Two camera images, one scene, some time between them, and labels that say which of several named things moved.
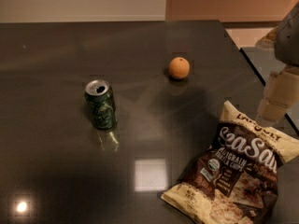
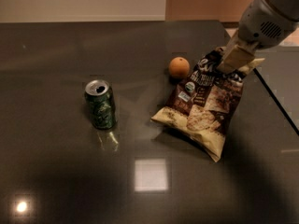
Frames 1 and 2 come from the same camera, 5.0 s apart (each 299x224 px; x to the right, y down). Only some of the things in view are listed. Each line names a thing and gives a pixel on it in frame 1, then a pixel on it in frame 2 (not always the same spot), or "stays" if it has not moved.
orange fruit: (178, 67) stays
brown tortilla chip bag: (234, 180) → (202, 107)
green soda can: (100, 98) stays
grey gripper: (289, 42) → (261, 21)
